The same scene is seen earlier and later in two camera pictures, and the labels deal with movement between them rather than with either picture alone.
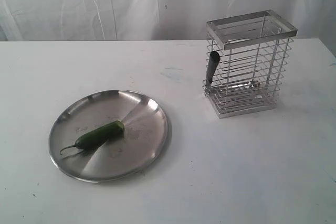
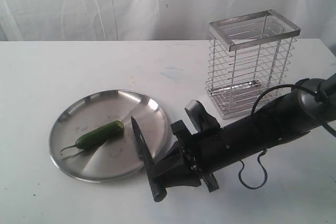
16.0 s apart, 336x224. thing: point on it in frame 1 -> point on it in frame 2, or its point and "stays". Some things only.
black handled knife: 214,58 -> 154,180
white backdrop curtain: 174,6 stays
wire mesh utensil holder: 247,55 stays
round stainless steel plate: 107,135 stays
